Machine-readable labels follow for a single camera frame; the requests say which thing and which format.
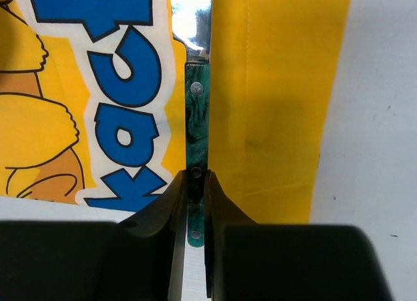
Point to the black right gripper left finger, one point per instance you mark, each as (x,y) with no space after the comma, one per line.
(153,259)

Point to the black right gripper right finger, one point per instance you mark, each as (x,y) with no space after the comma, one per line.
(223,220)

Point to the yellow printed cloth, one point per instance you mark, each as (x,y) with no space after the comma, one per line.
(93,104)

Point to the knife with teal handle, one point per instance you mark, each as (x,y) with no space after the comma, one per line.
(191,26)

